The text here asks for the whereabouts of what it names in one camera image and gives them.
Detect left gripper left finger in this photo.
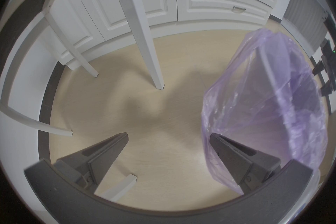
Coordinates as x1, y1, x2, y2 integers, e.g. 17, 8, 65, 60
56, 132, 129, 194

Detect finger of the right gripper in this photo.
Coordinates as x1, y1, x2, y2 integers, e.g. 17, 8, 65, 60
319, 80, 334, 97
312, 60, 326, 75

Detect grey and white chair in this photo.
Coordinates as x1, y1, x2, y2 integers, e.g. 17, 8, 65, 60
0, 0, 166, 202

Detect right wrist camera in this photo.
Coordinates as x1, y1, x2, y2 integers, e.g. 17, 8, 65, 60
320, 38, 333, 58

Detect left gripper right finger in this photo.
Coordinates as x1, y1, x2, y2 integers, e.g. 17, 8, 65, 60
209, 133, 282, 194

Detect purple plastic bag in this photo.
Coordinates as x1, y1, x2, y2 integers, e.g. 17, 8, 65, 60
201, 28, 328, 194

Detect white wardrobe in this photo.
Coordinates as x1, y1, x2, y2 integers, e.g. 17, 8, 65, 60
50, 0, 294, 71

